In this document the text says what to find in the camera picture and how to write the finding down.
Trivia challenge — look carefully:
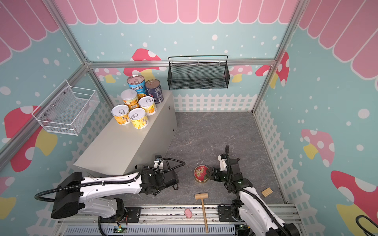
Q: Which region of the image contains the red lid tin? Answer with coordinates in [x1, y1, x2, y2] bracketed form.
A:
[194, 165, 209, 183]

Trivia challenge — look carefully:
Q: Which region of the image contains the grey metal cabinet counter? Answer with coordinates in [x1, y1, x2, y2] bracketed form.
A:
[74, 90, 177, 177]

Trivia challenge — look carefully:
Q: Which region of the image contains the white lid small can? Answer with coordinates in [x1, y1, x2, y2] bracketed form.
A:
[138, 96, 157, 116]

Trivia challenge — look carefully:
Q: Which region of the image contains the yellow can silver lid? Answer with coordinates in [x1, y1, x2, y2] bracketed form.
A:
[111, 104, 131, 125]

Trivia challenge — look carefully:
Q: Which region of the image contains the green yellow white lid can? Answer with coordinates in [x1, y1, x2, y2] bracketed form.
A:
[120, 89, 140, 110]

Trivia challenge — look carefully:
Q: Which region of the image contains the dark chopped tomatoes can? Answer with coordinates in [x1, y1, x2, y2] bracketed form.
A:
[145, 79, 164, 104]

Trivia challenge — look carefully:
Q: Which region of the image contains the blue chicken noodle soup can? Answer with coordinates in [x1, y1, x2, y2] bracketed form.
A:
[127, 75, 148, 98]

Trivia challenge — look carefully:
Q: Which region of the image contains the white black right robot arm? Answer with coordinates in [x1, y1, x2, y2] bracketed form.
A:
[207, 145, 300, 236]

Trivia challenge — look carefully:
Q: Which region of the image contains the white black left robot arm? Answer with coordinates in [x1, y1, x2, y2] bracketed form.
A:
[34, 158, 186, 221]

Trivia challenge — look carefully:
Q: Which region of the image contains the wooden mallet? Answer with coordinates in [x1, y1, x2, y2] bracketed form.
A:
[195, 193, 209, 234]

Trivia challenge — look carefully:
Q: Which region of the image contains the pink eraser blob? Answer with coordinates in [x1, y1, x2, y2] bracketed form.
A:
[184, 208, 193, 218]

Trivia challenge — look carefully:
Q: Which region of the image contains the small wooden block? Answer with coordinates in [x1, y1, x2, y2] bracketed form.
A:
[261, 187, 273, 197]

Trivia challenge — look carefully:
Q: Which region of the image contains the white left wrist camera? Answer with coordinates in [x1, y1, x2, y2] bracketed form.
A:
[154, 155, 164, 170]

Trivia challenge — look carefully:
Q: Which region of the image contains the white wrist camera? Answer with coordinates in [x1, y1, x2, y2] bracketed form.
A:
[154, 155, 164, 170]
[218, 153, 228, 172]

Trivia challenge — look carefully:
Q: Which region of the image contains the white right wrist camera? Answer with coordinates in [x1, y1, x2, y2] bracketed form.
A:
[218, 153, 228, 172]

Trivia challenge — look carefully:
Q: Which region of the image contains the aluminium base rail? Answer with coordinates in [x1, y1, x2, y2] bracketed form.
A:
[53, 204, 243, 236]

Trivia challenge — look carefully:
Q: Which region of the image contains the black wire mesh basket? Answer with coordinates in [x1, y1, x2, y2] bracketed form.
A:
[167, 55, 230, 90]

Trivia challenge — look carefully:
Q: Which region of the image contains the white wire mesh basket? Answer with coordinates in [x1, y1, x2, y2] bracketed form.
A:
[32, 80, 100, 136]

